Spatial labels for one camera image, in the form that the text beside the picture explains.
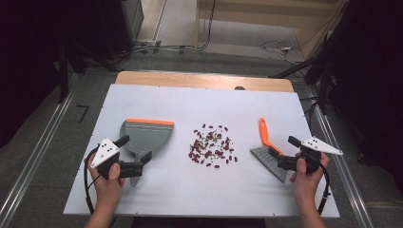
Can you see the metal floor rail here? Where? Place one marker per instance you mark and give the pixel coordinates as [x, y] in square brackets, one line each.
[34, 145]
[345, 177]

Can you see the wooden table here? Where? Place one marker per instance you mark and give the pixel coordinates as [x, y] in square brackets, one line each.
[190, 79]

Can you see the black stand with legs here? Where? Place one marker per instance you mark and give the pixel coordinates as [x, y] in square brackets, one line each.
[323, 82]

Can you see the person's right hand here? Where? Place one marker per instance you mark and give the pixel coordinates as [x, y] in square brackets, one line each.
[309, 185]

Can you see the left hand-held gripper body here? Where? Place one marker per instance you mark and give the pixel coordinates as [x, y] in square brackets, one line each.
[106, 152]

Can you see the light wooden frame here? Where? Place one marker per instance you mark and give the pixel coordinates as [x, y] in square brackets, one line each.
[253, 17]

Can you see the dark cabinet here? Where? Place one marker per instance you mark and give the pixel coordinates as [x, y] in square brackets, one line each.
[126, 25]

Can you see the white board sheet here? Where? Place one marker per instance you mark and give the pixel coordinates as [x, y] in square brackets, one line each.
[196, 193]

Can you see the person's left hand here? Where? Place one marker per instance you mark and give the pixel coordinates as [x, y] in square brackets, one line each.
[107, 190]

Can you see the pile of red beans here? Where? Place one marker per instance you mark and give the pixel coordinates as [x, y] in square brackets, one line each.
[210, 147]

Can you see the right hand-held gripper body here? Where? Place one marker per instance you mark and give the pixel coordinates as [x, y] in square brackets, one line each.
[318, 145]

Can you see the grey dustpan with orange edge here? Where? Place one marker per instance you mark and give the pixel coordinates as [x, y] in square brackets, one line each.
[147, 136]

